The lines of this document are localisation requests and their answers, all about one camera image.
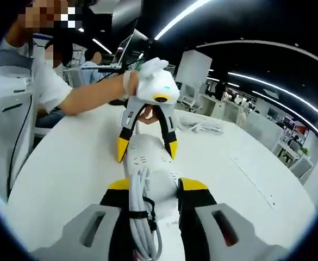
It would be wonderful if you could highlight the person's left hand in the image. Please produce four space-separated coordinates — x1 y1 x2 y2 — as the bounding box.
123 70 141 97

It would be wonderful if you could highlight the white charger cable bundle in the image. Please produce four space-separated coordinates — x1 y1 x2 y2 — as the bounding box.
128 165 164 261

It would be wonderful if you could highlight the black chest cable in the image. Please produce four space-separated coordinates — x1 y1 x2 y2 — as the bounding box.
7 94 34 200

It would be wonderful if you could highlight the white power strip cable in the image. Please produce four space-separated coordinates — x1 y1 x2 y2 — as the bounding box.
135 113 225 137

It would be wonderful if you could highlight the white desk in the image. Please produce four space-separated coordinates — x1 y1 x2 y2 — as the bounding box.
5 104 316 261

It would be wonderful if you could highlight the white power strip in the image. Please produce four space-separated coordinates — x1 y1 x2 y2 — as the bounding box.
122 134 183 261

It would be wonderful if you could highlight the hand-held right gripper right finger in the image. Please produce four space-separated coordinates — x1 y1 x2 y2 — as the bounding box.
177 177 290 261

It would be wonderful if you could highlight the white charger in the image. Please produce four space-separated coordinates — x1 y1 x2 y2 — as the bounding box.
147 169 182 219

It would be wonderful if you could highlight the open laptop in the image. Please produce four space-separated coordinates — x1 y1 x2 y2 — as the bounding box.
111 33 134 69

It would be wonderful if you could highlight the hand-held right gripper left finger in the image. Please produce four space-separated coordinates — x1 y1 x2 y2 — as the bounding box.
29 178 130 261

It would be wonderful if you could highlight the long ceiling light strip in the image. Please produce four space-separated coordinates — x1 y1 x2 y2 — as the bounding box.
152 0 213 40
227 71 318 121

